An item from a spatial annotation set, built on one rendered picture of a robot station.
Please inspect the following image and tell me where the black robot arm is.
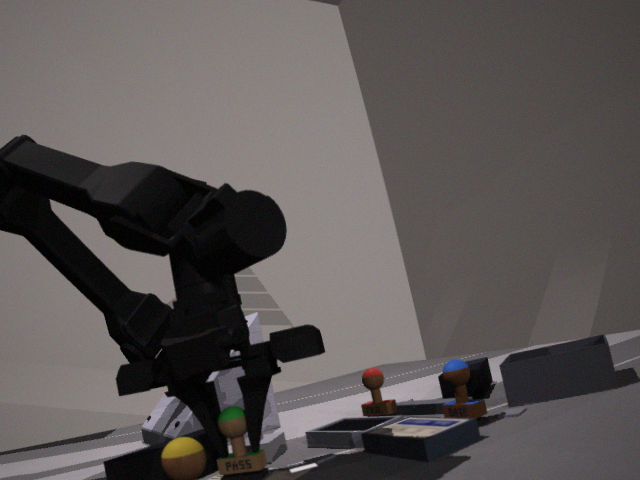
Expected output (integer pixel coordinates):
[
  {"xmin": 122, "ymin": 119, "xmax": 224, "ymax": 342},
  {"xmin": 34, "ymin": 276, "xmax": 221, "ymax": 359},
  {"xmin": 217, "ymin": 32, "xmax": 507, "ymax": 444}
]
[{"xmin": 0, "ymin": 134, "xmax": 287, "ymax": 381}]

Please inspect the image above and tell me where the brown wooden hand stamp with red top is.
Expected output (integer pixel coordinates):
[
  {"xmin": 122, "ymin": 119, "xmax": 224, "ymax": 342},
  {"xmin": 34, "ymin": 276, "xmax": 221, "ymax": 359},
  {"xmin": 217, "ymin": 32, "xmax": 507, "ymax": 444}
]
[{"xmin": 361, "ymin": 368, "xmax": 399, "ymax": 417}]

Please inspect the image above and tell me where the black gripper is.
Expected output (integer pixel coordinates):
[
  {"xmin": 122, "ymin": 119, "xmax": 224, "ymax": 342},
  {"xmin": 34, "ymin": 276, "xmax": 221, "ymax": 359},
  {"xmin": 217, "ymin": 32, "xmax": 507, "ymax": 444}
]
[{"xmin": 116, "ymin": 280, "xmax": 325, "ymax": 459}]

